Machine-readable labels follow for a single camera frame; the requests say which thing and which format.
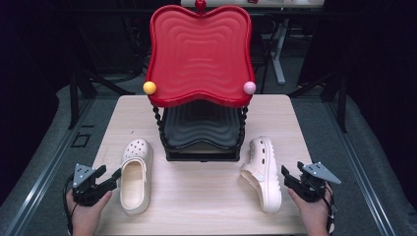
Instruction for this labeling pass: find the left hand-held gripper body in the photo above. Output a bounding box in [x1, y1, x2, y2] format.
[71, 163, 118, 207]

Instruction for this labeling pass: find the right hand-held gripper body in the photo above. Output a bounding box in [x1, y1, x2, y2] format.
[287, 161, 342, 204]

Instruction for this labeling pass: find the cream clog shoe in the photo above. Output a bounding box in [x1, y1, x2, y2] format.
[239, 136, 283, 214]
[119, 138, 154, 216]

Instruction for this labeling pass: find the red and black shoe rack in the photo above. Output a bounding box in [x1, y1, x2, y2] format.
[143, 0, 258, 163]

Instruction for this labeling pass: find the person's right hand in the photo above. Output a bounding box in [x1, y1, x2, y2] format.
[287, 184, 335, 236]

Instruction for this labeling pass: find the person's left hand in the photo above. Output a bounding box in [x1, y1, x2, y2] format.
[65, 189, 114, 236]

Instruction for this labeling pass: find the black metal stand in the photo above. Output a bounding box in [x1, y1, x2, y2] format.
[68, 63, 136, 131]
[287, 67, 349, 134]

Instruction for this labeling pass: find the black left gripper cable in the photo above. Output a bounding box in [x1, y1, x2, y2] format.
[62, 172, 80, 236]

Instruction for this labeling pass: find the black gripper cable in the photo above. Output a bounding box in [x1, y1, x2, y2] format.
[62, 172, 80, 236]
[323, 183, 339, 235]

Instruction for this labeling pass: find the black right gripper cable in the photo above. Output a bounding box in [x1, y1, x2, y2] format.
[323, 183, 339, 235]

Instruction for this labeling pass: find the grey metal floor rail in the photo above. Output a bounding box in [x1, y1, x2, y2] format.
[324, 97, 398, 236]
[0, 97, 96, 236]

